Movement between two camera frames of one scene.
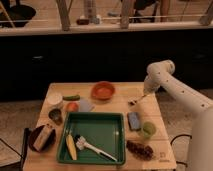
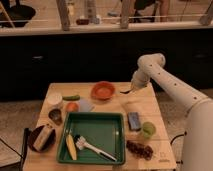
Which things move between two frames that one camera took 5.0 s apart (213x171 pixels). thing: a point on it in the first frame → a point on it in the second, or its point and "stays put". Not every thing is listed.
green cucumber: x=71 y=98 stays put
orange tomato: x=72 y=107 stays put
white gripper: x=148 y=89 → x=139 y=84
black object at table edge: x=24 y=149 stays put
